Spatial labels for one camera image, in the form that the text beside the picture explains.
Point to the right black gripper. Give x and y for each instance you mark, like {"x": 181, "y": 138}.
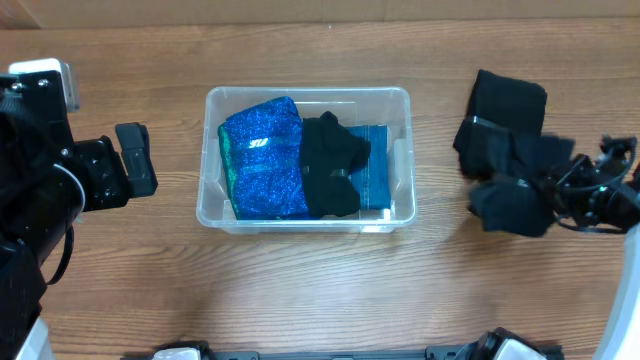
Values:
{"x": 565, "y": 187}

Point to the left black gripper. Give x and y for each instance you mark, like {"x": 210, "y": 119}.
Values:
{"x": 96, "y": 158}

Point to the large black garment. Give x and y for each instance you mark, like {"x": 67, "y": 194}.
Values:
{"x": 502, "y": 130}

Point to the sparkly blue garment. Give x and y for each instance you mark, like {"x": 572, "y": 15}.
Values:
{"x": 260, "y": 153}

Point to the blue denim jeans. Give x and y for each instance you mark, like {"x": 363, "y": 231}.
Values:
{"x": 372, "y": 180}

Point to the clear plastic storage bin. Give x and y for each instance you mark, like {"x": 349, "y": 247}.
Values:
{"x": 385, "y": 106}

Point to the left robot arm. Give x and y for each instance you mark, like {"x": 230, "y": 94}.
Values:
{"x": 47, "y": 180}

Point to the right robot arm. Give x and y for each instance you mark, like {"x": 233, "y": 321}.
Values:
{"x": 620, "y": 337}

